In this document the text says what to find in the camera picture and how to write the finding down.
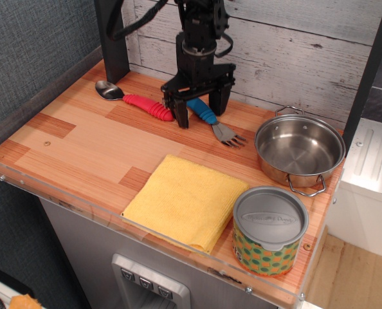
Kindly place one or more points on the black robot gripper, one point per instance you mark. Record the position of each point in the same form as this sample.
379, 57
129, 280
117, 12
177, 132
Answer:
197, 75

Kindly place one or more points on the blue handled metal fork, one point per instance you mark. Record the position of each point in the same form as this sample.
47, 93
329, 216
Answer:
222, 132

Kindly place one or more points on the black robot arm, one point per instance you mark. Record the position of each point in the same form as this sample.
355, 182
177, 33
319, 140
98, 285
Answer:
201, 40

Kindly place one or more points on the yellow folded cloth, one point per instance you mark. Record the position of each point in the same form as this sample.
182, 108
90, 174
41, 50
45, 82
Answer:
186, 203

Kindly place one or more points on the small steel pot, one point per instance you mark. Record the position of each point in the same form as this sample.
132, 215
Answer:
299, 151

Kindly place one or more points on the green orange patterned can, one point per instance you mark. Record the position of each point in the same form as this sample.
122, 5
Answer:
268, 226

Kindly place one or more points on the clear acrylic edge guard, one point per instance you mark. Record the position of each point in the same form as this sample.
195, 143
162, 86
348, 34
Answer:
91, 235

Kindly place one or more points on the silver dispenser panel with buttons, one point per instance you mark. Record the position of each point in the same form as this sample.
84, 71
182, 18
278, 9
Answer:
143, 287

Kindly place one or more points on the white toy sink unit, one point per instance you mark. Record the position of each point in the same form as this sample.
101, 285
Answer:
355, 214

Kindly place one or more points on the orange object at corner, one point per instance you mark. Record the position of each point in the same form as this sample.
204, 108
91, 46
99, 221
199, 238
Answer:
24, 302

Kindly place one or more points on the red handled metal spoon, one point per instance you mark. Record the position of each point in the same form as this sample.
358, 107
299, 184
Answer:
110, 91

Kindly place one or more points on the dark left vertical post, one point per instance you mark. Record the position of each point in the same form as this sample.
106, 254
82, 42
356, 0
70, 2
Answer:
114, 52

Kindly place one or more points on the dark vertical post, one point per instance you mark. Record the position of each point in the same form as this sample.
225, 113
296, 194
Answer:
364, 88
114, 52

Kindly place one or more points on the dark right vertical post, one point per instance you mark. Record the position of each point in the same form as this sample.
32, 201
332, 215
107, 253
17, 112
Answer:
364, 88

